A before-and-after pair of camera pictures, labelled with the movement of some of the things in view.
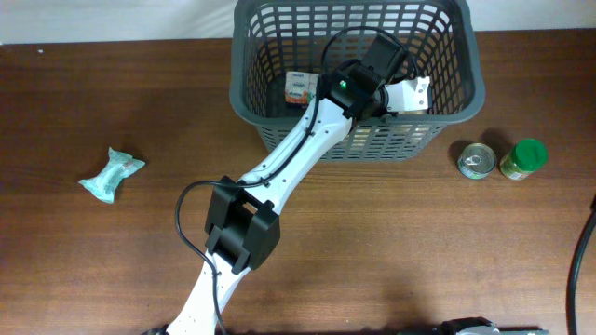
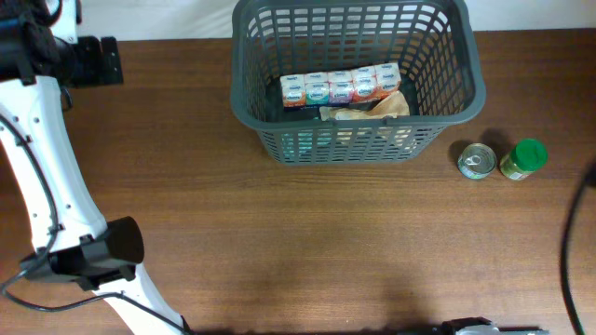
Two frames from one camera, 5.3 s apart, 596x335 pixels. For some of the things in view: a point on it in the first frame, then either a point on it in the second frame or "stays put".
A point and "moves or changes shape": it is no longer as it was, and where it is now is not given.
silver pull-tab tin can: x=477 y=161 stays put
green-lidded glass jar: x=527 y=156 stays put
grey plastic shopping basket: x=271 y=38 stays put
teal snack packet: x=118 y=166 moves or changes shape
